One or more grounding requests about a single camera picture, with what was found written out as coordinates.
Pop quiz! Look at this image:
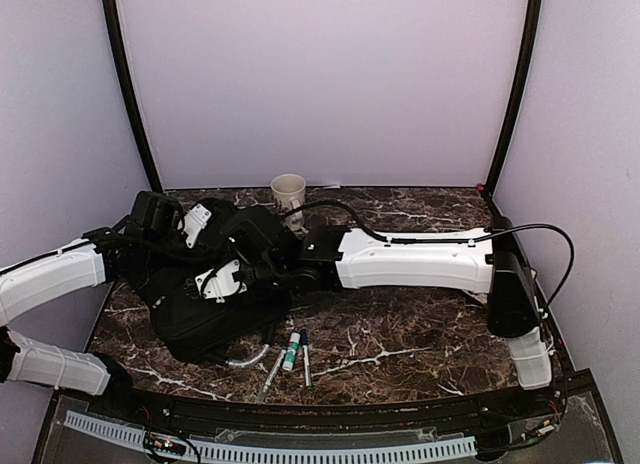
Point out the black student backpack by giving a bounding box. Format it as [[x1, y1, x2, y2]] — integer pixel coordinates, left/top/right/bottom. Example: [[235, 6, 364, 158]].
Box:
[[118, 198, 299, 369]]

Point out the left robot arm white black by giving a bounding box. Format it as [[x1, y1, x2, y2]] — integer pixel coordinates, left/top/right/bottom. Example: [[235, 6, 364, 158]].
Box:
[[1, 228, 213, 420]]

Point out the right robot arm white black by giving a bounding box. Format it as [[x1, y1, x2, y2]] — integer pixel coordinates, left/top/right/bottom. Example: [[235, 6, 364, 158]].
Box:
[[182, 211, 552, 418]]

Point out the white glue stick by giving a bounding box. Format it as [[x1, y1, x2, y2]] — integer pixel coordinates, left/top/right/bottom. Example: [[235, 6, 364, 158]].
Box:
[[282, 332, 301, 372]]

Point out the cream ceramic mug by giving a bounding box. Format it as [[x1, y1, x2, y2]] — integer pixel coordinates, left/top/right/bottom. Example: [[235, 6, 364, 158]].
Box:
[[270, 174, 306, 232]]

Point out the blue cap white marker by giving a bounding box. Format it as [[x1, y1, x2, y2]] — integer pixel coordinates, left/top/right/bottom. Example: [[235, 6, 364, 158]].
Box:
[[300, 329, 313, 391]]

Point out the white clear pen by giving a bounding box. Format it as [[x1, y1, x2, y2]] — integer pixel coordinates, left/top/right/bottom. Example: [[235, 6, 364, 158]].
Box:
[[256, 350, 286, 404]]

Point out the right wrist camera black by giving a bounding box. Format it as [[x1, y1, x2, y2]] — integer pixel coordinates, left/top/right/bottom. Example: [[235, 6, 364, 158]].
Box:
[[220, 206, 295, 264]]

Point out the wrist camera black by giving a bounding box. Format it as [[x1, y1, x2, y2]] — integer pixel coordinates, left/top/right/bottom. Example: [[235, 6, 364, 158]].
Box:
[[220, 206, 295, 264], [127, 191, 183, 236]]

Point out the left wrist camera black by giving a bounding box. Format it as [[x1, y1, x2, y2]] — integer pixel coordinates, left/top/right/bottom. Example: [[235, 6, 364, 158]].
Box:
[[127, 191, 183, 236]]

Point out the white cable duct strip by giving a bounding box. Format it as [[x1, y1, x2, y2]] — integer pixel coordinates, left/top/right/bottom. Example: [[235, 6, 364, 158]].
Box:
[[62, 411, 478, 463]]

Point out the left black frame post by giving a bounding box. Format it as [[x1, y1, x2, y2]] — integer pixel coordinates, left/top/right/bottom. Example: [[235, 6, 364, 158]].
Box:
[[101, 0, 164, 193]]

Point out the black frame post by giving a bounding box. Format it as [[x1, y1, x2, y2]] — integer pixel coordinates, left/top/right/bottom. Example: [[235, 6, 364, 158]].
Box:
[[101, 0, 164, 193], [483, 0, 542, 201]]

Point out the right black frame post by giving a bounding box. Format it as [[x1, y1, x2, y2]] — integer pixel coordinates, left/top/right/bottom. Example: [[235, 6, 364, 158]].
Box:
[[483, 0, 542, 201]]

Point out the black front rail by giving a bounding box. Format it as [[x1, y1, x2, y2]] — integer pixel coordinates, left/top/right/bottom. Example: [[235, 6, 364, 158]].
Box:
[[40, 369, 608, 439]]

